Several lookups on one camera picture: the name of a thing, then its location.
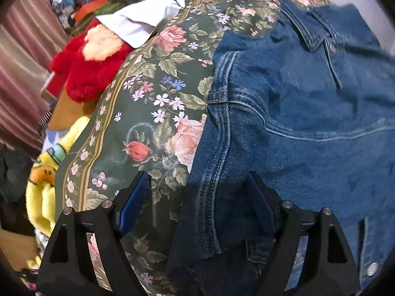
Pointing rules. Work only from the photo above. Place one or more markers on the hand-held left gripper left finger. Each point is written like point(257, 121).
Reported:
point(140, 191)

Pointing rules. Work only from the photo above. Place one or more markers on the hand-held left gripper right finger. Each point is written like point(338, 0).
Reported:
point(262, 197)

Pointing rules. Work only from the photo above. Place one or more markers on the blue denim jacket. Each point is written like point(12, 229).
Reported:
point(293, 114)

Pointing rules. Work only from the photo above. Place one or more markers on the pile of assorted clothes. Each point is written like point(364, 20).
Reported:
point(69, 3)

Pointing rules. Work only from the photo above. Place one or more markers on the green floral bedspread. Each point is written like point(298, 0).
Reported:
point(148, 123)

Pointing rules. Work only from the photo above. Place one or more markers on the yellow plush toy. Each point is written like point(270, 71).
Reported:
point(40, 197)

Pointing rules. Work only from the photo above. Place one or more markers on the black cloth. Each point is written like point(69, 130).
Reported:
point(14, 175)

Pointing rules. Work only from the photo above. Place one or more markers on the red plush toy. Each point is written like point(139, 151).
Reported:
point(86, 71)

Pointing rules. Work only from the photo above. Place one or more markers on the striped maroon curtain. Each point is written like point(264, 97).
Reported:
point(21, 67)

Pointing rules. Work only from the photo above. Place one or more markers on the white cloth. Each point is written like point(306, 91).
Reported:
point(145, 15)

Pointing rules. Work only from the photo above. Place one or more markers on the green patterned cloth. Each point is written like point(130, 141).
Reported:
point(105, 17)

